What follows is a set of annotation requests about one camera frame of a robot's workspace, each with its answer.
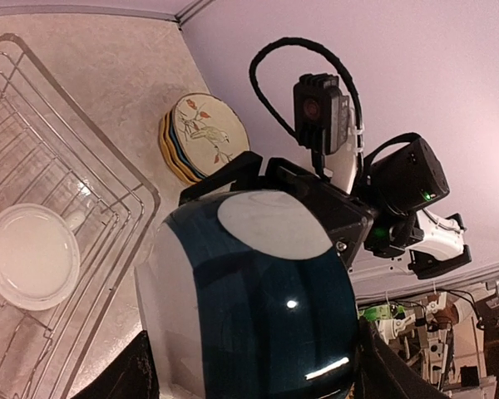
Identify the blue dotted plate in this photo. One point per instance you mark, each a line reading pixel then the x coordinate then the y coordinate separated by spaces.
pixel 179 145

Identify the beige patterned plate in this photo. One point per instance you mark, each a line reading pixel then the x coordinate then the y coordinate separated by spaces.
pixel 209 131

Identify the blue white bowl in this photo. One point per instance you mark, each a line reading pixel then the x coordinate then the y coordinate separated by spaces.
pixel 244 296

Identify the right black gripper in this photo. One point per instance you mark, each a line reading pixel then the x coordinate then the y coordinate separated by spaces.
pixel 346 219

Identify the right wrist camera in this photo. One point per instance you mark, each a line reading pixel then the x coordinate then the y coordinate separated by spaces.
pixel 321 113

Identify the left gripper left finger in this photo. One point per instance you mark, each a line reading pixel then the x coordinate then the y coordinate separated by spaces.
pixel 131 375

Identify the yellow dotted plate front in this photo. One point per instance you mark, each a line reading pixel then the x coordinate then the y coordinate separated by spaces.
pixel 169 154

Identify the yellow dotted plate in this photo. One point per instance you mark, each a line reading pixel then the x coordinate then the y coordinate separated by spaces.
pixel 169 154
pixel 173 154

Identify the white ribbed mug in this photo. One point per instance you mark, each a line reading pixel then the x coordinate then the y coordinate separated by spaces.
pixel 39 256

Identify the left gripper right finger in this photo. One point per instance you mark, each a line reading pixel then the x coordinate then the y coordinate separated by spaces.
pixel 381 373

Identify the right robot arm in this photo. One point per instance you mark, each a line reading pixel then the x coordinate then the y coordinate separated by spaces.
pixel 386 213

